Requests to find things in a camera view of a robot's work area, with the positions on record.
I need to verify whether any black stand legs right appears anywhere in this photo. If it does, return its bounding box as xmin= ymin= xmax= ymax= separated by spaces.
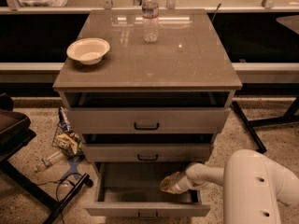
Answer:
xmin=231 ymin=97 xmax=299 ymax=154

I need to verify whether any grey top drawer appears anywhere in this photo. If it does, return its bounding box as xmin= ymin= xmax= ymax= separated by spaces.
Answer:
xmin=67 ymin=108 xmax=230 ymax=134

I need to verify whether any white bowl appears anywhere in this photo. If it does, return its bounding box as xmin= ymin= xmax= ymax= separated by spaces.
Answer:
xmin=66 ymin=38 xmax=110 ymax=65

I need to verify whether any grey drawer cabinet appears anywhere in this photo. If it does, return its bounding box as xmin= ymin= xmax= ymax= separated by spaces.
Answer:
xmin=52 ymin=8 xmax=243 ymax=173

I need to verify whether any wire basket with snack bags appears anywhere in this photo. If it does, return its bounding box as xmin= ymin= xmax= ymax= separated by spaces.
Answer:
xmin=54 ymin=106 xmax=83 ymax=157

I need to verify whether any blue tape cross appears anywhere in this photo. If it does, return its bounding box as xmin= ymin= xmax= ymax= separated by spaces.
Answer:
xmin=63 ymin=156 xmax=84 ymax=181

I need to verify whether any grey bottom drawer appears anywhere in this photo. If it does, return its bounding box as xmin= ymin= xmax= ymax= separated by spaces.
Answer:
xmin=86 ymin=161 xmax=210 ymax=220

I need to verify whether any grey drawer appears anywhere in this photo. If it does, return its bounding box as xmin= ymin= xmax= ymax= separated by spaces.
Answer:
xmin=83 ymin=144 xmax=212 ymax=162
xmin=86 ymin=161 xmax=210 ymax=220
xmin=67 ymin=108 xmax=230 ymax=134

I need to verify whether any black cable on floor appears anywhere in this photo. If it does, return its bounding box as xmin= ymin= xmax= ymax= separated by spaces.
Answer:
xmin=36 ymin=172 xmax=83 ymax=224

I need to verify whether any empty plastic bottle on floor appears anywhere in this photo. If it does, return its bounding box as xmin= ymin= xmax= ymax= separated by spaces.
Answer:
xmin=35 ymin=151 xmax=64 ymax=173

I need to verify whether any grey middle drawer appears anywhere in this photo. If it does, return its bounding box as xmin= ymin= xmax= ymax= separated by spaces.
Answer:
xmin=83 ymin=144 xmax=212 ymax=162

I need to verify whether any clear plastic water bottle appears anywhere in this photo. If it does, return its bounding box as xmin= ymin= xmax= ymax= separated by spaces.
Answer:
xmin=142 ymin=0 xmax=159 ymax=43

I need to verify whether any black stand left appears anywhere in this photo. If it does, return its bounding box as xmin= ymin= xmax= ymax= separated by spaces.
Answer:
xmin=0 ymin=97 xmax=94 ymax=224

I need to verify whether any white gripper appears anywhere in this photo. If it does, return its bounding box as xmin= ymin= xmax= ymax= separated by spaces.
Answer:
xmin=160 ymin=171 xmax=197 ymax=194

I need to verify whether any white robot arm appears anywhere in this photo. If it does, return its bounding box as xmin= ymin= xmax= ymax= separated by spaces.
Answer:
xmin=160 ymin=149 xmax=299 ymax=224

